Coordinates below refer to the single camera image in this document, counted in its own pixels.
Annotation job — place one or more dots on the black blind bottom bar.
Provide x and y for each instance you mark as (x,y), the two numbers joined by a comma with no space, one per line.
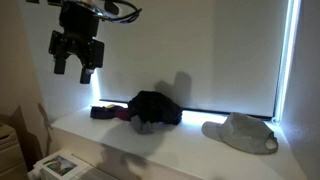
(216,112)

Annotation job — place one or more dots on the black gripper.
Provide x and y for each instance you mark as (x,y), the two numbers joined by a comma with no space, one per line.
(78,45)

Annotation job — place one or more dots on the light gray baseball cap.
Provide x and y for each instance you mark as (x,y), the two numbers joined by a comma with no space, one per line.
(243,133)

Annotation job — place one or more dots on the maroon cap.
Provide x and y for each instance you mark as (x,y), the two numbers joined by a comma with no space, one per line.
(122,114)

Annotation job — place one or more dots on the black cap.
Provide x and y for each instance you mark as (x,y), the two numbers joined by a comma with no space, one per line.
(155,106)

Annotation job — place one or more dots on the white roller blind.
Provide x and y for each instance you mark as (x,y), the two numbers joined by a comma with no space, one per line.
(200,50)

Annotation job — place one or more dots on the white framed picture book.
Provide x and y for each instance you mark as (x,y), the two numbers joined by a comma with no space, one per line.
(60,165)

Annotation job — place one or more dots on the navy cap with yellow brim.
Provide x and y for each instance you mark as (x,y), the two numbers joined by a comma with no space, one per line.
(101,112)

